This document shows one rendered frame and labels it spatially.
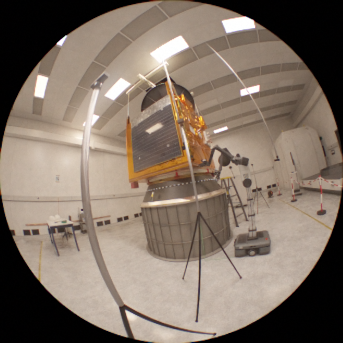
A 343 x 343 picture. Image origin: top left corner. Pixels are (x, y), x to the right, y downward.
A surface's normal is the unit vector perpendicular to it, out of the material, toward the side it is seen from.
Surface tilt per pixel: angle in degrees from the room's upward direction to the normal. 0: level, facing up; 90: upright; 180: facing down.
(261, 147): 90
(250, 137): 90
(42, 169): 90
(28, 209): 90
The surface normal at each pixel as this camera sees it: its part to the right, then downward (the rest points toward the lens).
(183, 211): -0.11, -0.16
